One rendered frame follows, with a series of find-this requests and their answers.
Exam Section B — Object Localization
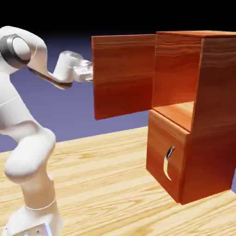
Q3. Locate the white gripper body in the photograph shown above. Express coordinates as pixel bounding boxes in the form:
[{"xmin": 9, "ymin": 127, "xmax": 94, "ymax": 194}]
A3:
[{"xmin": 73, "ymin": 65, "xmax": 94, "ymax": 83}]

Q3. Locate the reddish wooden cabinet door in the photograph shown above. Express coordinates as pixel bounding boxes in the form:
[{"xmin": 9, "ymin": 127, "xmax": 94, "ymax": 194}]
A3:
[
  {"xmin": 91, "ymin": 34, "xmax": 157, "ymax": 121},
  {"xmin": 146, "ymin": 109, "xmax": 190, "ymax": 204}
]

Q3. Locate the curved silver door handle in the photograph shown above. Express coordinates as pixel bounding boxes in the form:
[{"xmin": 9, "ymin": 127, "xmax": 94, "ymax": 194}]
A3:
[{"xmin": 163, "ymin": 145, "xmax": 176, "ymax": 182}]

